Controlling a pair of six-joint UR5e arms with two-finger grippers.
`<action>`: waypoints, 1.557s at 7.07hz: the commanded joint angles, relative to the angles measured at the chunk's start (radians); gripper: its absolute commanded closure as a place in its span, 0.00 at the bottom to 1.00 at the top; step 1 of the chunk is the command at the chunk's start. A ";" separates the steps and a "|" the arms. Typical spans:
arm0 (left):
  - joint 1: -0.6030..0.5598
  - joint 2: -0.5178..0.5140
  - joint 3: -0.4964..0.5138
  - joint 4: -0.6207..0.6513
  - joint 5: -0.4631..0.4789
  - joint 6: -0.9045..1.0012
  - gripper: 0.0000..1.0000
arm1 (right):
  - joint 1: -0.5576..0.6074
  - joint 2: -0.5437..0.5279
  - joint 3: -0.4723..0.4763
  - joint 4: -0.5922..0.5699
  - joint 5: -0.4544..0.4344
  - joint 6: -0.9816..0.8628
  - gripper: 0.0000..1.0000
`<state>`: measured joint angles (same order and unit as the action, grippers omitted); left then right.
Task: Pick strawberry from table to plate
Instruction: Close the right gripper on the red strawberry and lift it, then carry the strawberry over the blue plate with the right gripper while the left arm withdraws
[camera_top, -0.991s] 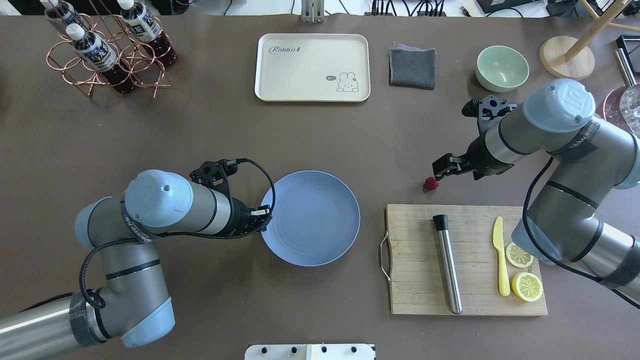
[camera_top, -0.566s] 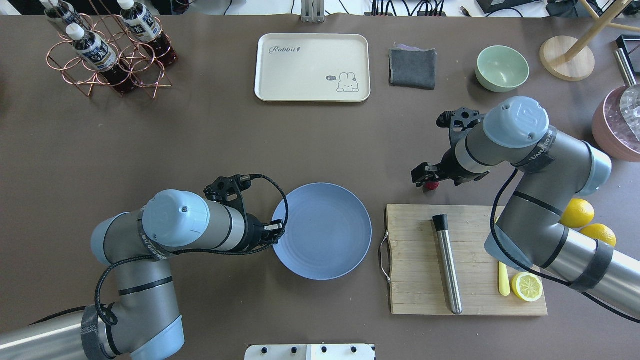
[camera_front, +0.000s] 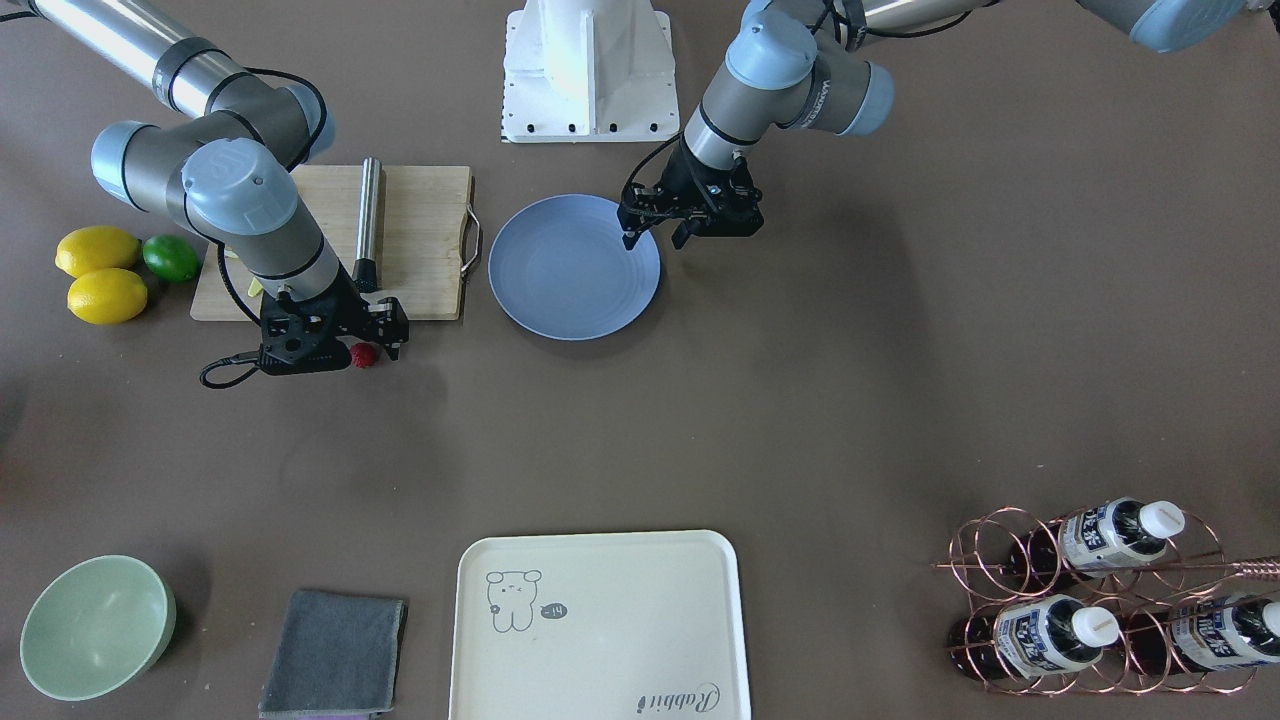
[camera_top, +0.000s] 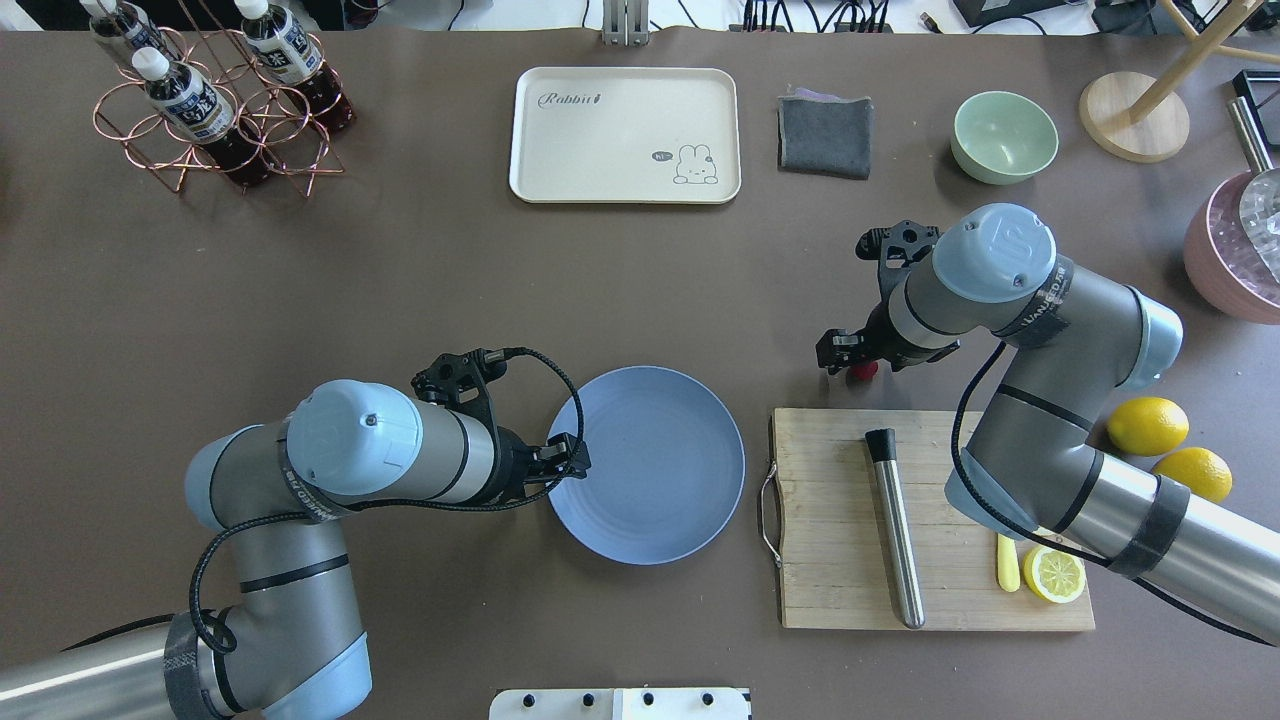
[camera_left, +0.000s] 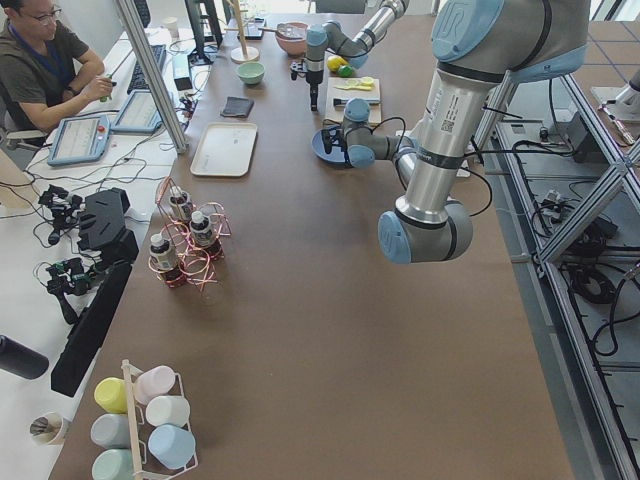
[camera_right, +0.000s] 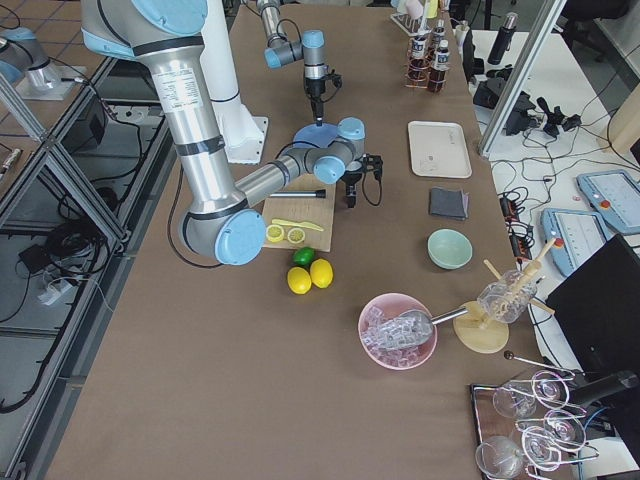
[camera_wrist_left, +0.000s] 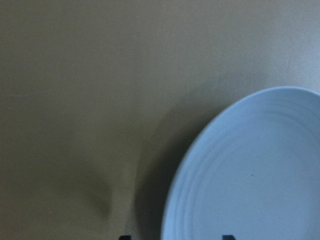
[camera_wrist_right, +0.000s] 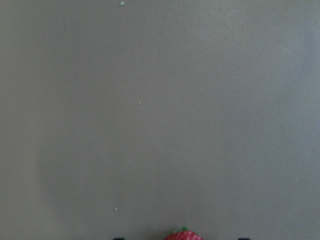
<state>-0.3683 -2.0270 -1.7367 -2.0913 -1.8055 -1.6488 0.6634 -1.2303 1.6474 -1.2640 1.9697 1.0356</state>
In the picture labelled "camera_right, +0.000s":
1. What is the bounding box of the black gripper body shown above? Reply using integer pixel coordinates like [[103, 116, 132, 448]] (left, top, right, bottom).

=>
[[341, 169, 364, 198], [304, 77, 326, 118]]

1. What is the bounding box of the blue plate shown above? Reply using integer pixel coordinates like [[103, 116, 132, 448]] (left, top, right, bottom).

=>
[[293, 123, 338, 148]]

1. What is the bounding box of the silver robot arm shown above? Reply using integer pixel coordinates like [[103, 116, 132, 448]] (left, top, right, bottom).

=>
[[81, 1, 365, 265], [256, 1, 329, 126]]

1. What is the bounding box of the steel muddler with black tip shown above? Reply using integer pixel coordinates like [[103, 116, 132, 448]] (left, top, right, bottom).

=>
[[270, 189, 327, 199]]

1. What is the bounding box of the wooden cutting board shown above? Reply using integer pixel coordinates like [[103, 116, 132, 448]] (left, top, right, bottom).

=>
[[262, 174, 336, 252]]

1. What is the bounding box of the yellow plastic knife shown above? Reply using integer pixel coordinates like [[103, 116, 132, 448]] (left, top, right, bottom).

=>
[[271, 218, 324, 232]]

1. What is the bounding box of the green lime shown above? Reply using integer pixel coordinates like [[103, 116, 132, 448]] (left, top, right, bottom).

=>
[[293, 246, 316, 267]]

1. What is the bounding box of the whole yellow lemon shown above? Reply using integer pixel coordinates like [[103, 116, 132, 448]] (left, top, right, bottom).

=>
[[309, 259, 334, 289], [287, 266, 312, 295]]

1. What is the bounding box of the lemon half slice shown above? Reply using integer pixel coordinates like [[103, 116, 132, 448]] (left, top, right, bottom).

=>
[[266, 224, 285, 243]]

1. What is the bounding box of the grey folded cloth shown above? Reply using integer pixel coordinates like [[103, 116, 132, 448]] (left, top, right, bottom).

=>
[[429, 187, 469, 220]]

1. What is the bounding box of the cream rabbit tray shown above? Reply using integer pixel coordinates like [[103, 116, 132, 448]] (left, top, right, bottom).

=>
[[408, 120, 472, 179]]

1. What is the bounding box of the dark drink bottle white cap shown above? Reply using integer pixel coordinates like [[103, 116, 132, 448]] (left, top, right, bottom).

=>
[[406, 29, 431, 88]]

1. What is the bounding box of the pale green bowl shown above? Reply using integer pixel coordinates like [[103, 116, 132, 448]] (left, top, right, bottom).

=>
[[427, 229, 473, 270]]

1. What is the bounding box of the pink bowl with ice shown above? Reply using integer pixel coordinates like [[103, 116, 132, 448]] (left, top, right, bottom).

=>
[[358, 293, 438, 370]]

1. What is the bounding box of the steel ice scoop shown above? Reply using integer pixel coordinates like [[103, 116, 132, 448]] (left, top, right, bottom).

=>
[[395, 307, 468, 348]]

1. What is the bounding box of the wooden mug tree stand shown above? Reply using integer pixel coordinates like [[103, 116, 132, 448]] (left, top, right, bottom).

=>
[[453, 238, 562, 354]]

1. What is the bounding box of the clear glass mug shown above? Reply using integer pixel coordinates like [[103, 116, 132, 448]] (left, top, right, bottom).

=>
[[477, 270, 537, 324]]

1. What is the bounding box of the black thermos bottle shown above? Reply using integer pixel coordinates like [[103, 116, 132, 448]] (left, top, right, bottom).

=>
[[487, 12, 519, 65]]

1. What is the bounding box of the blue teach pendant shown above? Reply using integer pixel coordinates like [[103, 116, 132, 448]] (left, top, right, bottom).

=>
[[576, 170, 640, 235], [540, 208, 613, 277]]

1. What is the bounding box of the black monitor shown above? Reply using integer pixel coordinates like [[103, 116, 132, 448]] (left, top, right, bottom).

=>
[[546, 234, 639, 374]]

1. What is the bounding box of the metal glass rack tray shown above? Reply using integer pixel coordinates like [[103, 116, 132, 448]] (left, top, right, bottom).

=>
[[470, 367, 599, 479]]

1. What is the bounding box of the wine glass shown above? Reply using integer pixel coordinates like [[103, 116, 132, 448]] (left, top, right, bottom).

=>
[[475, 436, 525, 479]]

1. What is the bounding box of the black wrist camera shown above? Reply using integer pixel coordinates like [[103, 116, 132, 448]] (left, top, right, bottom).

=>
[[362, 154, 383, 182]]

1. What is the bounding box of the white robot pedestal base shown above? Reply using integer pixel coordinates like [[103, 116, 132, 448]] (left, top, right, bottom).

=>
[[200, 0, 269, 165]]

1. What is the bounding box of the copper wire bottle rack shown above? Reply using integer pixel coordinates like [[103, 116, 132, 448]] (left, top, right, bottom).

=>
[[404, 30, 450, 93]]

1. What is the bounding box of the aluminium frame post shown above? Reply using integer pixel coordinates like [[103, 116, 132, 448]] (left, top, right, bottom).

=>
[[478, 0, 566, 158]]

